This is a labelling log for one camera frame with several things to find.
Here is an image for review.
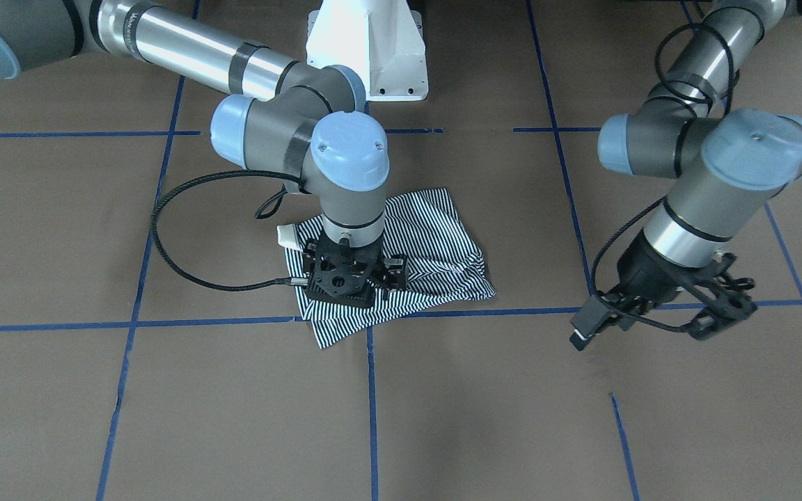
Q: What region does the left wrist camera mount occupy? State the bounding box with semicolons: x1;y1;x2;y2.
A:
674;253;758;340

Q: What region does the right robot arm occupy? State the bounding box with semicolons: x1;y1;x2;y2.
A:
0;1;408;308

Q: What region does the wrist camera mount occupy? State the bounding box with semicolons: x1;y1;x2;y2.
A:
674;253;758;340
303;235;381;309

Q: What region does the black usb cable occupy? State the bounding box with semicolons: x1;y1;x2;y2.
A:
149;170;311;293

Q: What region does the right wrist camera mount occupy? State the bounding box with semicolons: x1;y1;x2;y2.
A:
303;235;381;309

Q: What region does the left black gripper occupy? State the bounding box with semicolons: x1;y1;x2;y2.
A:
569;231;694;351

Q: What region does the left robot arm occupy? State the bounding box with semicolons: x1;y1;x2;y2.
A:
570;1;802;350

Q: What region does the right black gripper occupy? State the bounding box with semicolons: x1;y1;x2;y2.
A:
317;234;408;301

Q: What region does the navy white striped polo shirt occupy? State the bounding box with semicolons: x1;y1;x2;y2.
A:
276;186;498;350

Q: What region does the brown table mat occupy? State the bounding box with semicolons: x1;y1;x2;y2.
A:
0;1;802;500

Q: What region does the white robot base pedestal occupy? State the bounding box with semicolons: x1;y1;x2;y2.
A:
306;1;430;102

